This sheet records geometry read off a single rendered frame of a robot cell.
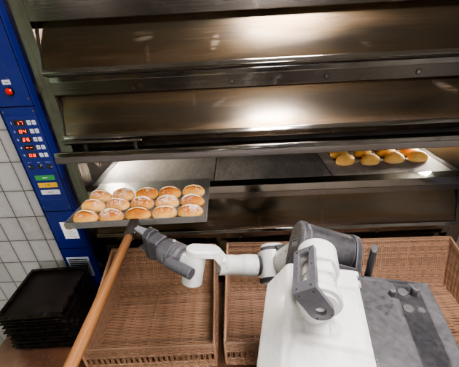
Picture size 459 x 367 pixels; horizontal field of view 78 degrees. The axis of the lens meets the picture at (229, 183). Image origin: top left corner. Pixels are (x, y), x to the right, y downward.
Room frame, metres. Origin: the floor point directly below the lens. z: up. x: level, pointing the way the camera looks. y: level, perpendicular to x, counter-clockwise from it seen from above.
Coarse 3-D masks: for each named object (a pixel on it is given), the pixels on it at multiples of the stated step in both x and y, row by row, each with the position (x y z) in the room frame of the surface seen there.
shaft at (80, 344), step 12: (120, 252) 0.72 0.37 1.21; (120, 264) 0.67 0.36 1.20; (108, 276) 0.61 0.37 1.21; (108, 288) 0.57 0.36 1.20; (96, 300) 0.53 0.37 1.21; (96, 312) 0.49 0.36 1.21; (84, 324) 0.46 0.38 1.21; (84, 336) 0.43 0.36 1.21; (72, 348) 0.40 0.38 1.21; (84, 348) 0.41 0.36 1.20; (72, 360) 0.37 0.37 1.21
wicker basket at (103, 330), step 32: (128, 256) 1.14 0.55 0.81; (128, 288) 1.10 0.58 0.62; (160, 288) 1.09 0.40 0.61; (192, 288) 1.09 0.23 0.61; (128, 320) 0.92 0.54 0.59; (160, 320) 0.91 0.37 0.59; (192, 320) 0.90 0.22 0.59; (96, 352) 0.69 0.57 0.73; (128, 352) 0.69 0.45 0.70; (160, 352) 0.69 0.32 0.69; (192, 352) 0.69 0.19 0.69
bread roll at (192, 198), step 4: (184, 196) 1.02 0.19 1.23; (188, 196) 1.01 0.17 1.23; (192, 196) 1.01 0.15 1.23; (196, 196) 1.01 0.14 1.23; (200, 196) 1.02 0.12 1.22; (184, 200) 1.00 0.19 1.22; (188, 200) 1.00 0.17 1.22; (192, 200) 1.00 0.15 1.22; (196, 200) 1.00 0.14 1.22; (200, 200) 1.00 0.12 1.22; (184, 204) 1.00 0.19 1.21; (196, 204) 0.99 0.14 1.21; (200, 204) 1.00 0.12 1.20
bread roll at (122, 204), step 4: (112, 200) 1.01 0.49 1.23; (116, 200) 1.01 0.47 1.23; (120, 200) 1.01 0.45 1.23; (124, 200) 1.02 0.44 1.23; (108, 204) 1.01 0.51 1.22; (112, 204) 1.00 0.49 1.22; (116, 204) 1.00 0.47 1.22; (120, 204) 1.00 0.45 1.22; (124, 204) 1.01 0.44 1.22; (128, 204) 1.02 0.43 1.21; (120, 208) 0.99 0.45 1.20; (124, 208) 1.00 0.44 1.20; (128, 208) 1.02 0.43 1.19
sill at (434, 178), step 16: (320, 176) 1.22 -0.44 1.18; (336, 176) 1.21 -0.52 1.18; (352, 176) 1.20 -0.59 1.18; (368, 176) 1.19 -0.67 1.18; (384, 176) 1.18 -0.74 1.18; (400, 176) 1.18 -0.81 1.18; (416, 176) 1.17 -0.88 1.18; (432, 176) 1.16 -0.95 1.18; (448, 176) 1.15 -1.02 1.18; (224, 192) 1.18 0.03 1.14
